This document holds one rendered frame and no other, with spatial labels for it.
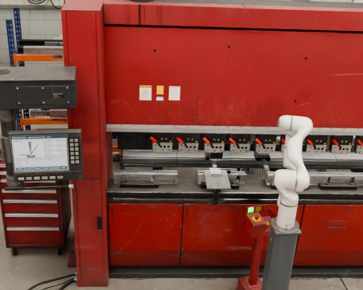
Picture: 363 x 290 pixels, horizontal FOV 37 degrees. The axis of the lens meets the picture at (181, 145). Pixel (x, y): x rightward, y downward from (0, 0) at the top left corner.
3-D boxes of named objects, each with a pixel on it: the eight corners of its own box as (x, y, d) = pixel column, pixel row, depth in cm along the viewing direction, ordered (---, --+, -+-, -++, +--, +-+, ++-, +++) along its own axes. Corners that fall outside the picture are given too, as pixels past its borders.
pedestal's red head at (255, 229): (252, 238, 406) (254, 218, 398) (244, 225, 419) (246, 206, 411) (276, 234, 411) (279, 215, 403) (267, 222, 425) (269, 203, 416)
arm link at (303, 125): (283, 189, 352) (307, 192, 351) (285, 184, 341) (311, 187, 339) (287, 118, 368) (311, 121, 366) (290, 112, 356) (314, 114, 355)
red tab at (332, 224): (328, 228, 440) (329, 221, 437) (328, 226, 442) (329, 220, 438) (346, 228, 441) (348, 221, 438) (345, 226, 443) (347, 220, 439)
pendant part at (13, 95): (4, 199, 360) (-12, 80, 320) (8, 180, 381) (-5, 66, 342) (81, 195, 367) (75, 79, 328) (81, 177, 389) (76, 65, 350)
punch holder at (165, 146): (152, 152, 412) (152, 132, 405) (152, 147, 420) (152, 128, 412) (171, 152, 413) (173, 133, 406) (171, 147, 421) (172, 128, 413)
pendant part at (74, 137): (14, 182, 352) (8, 133, 336) (16, 173, 363) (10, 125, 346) (83, 180, 359) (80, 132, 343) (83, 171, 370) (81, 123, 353)
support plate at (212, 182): (207, 189, 403) (207, 187, 402) (203, 171, 426) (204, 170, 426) (230, 189, 404) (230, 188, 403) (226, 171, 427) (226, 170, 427)
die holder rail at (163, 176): (113, 183, 425) (113, 173, 421) (114, 179, 431) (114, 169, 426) (177, 184, 429) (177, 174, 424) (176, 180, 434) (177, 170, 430)
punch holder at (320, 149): (306, 153, 420) (309, 134, 413) (303, 148, 428) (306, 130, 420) (324, 154, 421) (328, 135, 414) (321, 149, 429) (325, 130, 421)
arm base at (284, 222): (302, 233, 357) (307, 210, 349) (275, 234, 355) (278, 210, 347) (294, 216, 374) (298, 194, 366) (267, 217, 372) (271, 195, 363)
